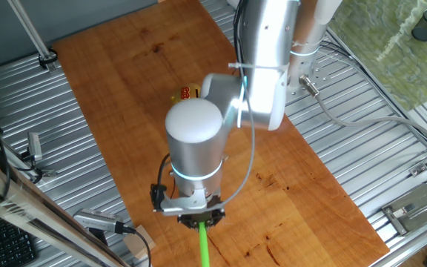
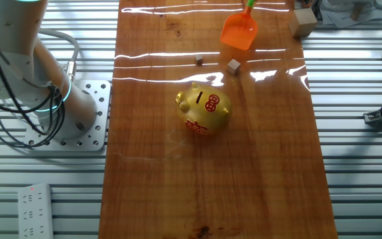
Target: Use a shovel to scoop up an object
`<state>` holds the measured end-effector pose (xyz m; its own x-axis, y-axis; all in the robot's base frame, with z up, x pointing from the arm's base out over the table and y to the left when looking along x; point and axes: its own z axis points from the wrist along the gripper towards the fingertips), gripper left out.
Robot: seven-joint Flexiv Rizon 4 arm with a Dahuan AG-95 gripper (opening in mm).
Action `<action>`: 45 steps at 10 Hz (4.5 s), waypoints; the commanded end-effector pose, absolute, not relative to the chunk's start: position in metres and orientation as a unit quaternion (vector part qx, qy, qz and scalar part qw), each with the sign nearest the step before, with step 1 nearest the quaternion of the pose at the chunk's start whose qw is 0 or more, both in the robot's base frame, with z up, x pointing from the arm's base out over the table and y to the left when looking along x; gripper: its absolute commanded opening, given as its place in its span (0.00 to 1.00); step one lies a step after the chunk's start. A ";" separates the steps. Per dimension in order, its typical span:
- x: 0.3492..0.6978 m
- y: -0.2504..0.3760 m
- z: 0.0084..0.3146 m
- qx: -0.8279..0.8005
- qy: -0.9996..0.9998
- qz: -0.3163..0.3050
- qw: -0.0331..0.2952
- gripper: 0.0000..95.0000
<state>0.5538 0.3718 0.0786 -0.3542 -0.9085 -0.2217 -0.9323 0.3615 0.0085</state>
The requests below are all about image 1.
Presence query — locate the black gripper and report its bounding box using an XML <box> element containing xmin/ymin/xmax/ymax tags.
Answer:
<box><xmin>177</xmin><ymin>206</ymin><xmax>226</xmax><ymax>228</ymax></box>

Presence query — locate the orange green toy shovel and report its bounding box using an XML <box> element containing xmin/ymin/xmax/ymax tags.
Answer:
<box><xmin>197</xmin><ymin>220</ymin><xmax>211</xmax><ymax>267</ymax></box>

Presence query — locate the large wooden block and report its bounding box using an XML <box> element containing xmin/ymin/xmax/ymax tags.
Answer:
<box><xmin>122</xmin><ymin>225</ymin><xmax>157</xmax><ymax>260</ymax></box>

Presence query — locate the golden piggy bank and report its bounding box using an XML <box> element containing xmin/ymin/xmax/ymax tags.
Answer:
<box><xmin>171</xmin><ymin>83</ymin><xmax>203</xmax><ymax>105</ymax></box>

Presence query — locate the brown wooden board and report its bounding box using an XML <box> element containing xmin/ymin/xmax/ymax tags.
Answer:
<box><xmin>52</xmin><ymin>0</ymin><xmax>391</xmax><ymax>267</ymax></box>

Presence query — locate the black keyboard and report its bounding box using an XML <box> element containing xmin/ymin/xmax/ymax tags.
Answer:
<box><xmin>0</xmin><ymin>211</ymin><xmax>39</xmax><ymax>267</ymax></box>

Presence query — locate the silver metal pole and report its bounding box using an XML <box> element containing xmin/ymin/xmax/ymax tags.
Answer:
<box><xmin>7</xmin><ymin>0</ymin><xmax>59</xmax><ymax>73</ymax></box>

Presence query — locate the black camera cable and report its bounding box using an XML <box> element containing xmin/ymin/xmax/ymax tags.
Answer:
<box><xmin>149</xmin><ymin>0</ymin><xmax>248</xmax><ymax>213</ymax></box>

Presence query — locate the black usb cable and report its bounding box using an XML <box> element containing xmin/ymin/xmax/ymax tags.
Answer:
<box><xmin>115</xmin><ymin>222</ymin><xmax>152</xmax><ymax>267</ymax></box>

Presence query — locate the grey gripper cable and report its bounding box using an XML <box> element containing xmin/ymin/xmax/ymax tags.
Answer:
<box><xmin>222</xmin><ymin>73</ymin><xmax>257</xmax><ymax>205</ymax></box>

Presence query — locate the silver ribbed camera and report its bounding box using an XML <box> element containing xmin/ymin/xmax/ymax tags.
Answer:
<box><xmin>73</xmin><ymin>208</ymin><xmax>125</xmax><ymax>234</ymax></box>

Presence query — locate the grey base cable with connector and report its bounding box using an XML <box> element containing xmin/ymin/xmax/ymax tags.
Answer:
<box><xmin>298</xmin><ymin>73</ymin><xmax>427</xmax><ymax>151</ymax></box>

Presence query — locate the shiny silver frame bar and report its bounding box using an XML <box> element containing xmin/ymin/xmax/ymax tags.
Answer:
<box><xmin>0</xmin><ymin>151</ymin><xmax>129</xmax><ymax>267</ymax></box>

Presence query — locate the small silver camera with clamp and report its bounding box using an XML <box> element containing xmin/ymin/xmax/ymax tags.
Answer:
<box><xmin>19</xmin><ymin>131</ymin><xmax>58</xmax><ymax>179</ymax></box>

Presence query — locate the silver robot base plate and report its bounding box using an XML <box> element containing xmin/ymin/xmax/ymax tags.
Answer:
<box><xmin>285</xmin><ymin>47</ymin><xmax>331</xmax><ymax>98</ymax></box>

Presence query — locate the silver metal bracket plate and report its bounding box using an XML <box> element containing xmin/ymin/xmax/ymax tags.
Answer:
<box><xmin>382</xmin><ymin>183</ymin><xmax>427</xmax><ymax>237</ymax></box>

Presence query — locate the small silver corner bracket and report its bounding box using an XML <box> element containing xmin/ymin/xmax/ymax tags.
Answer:
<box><xmin>408</xmin><ymin>162</ymin><xmax>427</xmax><ymax>177</ymax></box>

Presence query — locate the black pole strap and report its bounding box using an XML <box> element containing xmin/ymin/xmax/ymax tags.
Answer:
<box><xmin>38</xmin><ymin>47</ymin><xmax>59</xmax><ymax>70</ymax></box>

